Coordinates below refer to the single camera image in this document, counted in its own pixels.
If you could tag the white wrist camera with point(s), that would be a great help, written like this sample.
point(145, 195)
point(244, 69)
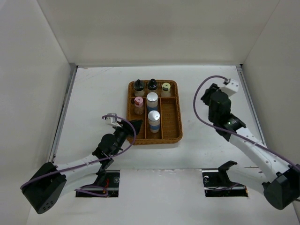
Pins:
point(230, 87)
point(111, 120)

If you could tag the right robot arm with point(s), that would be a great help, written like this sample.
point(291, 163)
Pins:
point(277, 178)

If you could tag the brown wicker tray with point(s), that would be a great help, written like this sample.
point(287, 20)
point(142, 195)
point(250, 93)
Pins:
point(169, 108)

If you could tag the yellow-lid white jar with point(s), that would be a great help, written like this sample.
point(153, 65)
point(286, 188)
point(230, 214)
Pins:
point(166, 90)

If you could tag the pink-lid spice bottle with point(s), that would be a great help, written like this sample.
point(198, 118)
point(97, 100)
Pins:
point(138, 105)

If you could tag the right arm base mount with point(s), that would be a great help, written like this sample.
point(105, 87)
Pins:
point(217, 184)

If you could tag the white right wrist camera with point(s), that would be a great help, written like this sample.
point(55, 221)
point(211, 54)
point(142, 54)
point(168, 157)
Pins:
point(230, 87)

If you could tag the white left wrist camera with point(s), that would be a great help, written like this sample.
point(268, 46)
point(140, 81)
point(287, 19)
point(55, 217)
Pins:
point(111, 120)

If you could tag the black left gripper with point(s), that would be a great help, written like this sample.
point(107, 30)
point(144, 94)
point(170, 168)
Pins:
point(127, 127)

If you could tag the silver-lid jar blue label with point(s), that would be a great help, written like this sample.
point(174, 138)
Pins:
point(152, 101)

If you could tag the black-lid jar beige contents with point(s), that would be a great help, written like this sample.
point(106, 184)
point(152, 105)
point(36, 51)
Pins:
point(152, 86)

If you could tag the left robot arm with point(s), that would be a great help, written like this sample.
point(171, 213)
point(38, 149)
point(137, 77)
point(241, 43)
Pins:
point(52, 181)

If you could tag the black-lid jar white powder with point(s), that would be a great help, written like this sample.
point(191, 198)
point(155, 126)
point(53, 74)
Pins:
point(138, 88)

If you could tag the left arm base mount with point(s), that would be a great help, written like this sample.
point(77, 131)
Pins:
point(105, 186)

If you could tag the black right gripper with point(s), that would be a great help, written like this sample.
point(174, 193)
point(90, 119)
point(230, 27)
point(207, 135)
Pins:
point(207, 94)

